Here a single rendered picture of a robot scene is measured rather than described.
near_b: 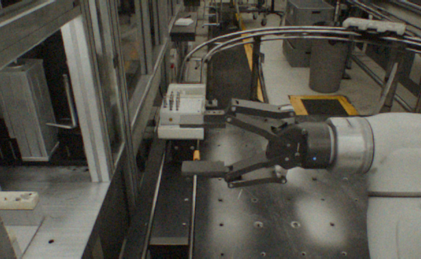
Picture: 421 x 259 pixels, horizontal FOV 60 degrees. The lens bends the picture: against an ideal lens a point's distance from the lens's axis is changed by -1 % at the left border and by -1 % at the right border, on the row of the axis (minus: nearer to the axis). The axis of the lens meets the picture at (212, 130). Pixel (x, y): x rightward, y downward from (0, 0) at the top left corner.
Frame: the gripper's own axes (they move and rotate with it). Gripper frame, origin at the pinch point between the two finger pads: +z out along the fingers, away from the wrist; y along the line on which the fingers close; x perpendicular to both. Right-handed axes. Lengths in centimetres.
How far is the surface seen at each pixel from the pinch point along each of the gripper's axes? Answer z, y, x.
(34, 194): 32.1, -14.7, -5.5
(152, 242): 11.0, -31.4, -9.3
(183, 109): 7, -20, -52
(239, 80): -31, -111, -307
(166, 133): 12, -26, -49
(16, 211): 35.4, -17.1, -3.5
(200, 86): 2, -24, -83
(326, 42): -106, -62, -276
